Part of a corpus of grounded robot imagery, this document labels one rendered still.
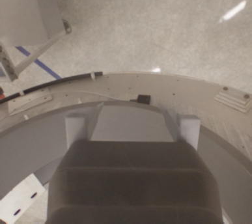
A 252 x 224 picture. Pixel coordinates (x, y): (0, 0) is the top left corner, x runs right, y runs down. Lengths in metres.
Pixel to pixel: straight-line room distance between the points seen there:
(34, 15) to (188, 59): 0.99
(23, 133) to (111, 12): 0.90
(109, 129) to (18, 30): 0.78
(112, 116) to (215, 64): 0.98
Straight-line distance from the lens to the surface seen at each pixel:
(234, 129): 0.62
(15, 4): 1.16
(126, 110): 0.60
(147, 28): 1.28
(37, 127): 0.67
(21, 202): 0.92
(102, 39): 1.34
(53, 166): 1.00
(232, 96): 0.69
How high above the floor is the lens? 1.22
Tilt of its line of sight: 51 degrees down
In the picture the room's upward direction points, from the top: 168 degrees counter-clockwise
